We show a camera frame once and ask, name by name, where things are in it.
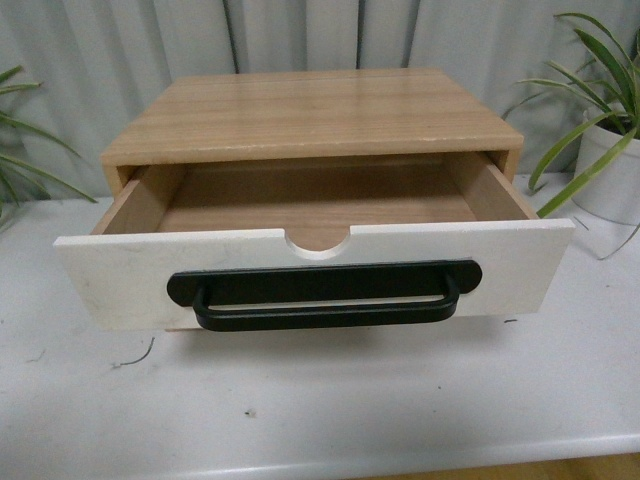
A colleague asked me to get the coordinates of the green plant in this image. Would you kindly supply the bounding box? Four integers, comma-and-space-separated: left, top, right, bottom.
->
502, 12, 640, 260
0, 64, 98, 226

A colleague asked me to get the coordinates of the wooden drawer cabinet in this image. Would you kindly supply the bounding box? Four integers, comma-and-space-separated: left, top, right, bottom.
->
101, 68, 524, 192

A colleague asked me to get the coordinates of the green plant right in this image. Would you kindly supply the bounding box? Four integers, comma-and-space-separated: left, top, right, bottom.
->
502, 12, 640, 260

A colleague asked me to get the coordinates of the white plant pot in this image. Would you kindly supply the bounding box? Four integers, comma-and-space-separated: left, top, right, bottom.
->
572, 125, 639, 225

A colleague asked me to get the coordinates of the white front wooden drawer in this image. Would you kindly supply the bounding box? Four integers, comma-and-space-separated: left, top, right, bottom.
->
55, 152, 574, 330

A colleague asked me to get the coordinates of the green plant left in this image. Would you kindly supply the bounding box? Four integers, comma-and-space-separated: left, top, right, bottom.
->
0, 64, 98, 226

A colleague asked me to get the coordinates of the black metal drawer handle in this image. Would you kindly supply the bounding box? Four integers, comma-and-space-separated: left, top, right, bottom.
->
167, 259, 483, 332

